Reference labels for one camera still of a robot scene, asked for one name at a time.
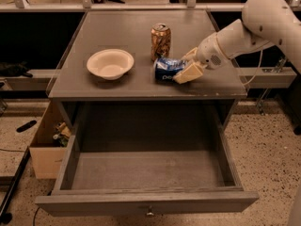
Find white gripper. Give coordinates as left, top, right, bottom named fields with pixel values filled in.
left=173, top=33, right=229, bottom=84

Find blue pepsi can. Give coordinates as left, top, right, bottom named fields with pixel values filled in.
left=154, top=57, right=186, bottom=81

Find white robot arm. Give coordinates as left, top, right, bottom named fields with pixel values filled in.
left=173, top=0, right=301, bottom=84

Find crushed gold soda can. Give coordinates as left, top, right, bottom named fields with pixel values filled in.
left=150, top=24, right=171, bottom=60

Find grey cabinet counter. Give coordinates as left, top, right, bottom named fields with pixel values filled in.
left=49, top=10, right=246, bottom=137

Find grey open drawer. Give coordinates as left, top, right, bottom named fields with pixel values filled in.
left=35, top=101, right=260, bottom=218

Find metal drawer knob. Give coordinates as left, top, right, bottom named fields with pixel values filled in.
left=145, top=206, right=155, bottom=218

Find white bowl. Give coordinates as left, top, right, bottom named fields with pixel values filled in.
left=87, top=49, right=135, bottom=80

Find items in cardboard box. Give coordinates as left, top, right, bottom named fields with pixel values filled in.
left=53, top=122, right=71, bottom=147

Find cardboard box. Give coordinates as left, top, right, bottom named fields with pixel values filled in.
left=29, top=103, right=67, bottom=179

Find black object on ledge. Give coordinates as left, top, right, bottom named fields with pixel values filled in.
left=0, top=61, right=33, bottom=77

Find black marker on floor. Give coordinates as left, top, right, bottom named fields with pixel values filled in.
left=16, top=120, right=37, bottom=133

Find white cable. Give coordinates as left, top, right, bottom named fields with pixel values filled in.
left=242, top=0, right=270, bottom=87

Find black floor rail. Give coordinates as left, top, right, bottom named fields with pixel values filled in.
left=0, top=149, right=30, bottom=226

